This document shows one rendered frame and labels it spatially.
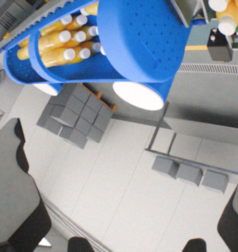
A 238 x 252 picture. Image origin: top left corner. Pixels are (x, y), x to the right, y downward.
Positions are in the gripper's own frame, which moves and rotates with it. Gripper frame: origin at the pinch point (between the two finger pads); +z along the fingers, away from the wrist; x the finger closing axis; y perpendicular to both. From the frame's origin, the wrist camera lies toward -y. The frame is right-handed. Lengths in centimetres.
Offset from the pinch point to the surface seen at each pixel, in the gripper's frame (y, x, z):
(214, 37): 1, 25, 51
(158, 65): 7.2, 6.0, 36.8
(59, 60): 12, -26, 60
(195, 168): 190, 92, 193
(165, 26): -1.7, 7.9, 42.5
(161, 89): 31, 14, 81
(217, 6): -8.1, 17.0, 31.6
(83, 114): 193, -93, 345
